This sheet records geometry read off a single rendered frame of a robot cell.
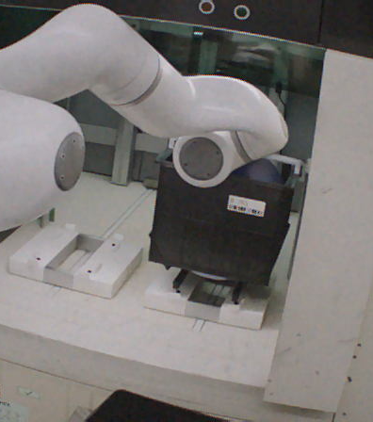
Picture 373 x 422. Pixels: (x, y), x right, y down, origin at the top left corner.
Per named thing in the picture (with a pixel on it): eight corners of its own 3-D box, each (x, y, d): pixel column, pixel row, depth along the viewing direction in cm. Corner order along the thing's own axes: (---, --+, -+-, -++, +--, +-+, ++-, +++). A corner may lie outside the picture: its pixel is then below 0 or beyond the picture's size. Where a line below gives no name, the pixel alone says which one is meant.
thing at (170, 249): (136, 280, 149) (158, 102, 139) (166, 242, 168) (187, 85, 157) (272, 309, 144) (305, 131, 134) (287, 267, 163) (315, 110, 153)
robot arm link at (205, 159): (239, 103, 127) (184, 123, 130) (222, 118, 115) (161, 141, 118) (261, 154, 128) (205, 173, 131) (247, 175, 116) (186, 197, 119)
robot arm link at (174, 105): (203, 10, 99) (284, 105, 125) (90, 57, 104) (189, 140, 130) (218, 67, 95) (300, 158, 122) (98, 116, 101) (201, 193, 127)
